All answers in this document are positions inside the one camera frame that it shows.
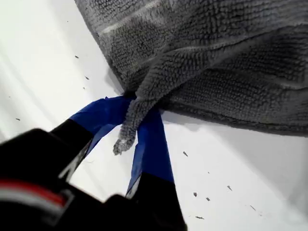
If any grey striped towel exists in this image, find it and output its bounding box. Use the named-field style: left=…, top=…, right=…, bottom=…
left=73, top=0, right=308, bottom=156

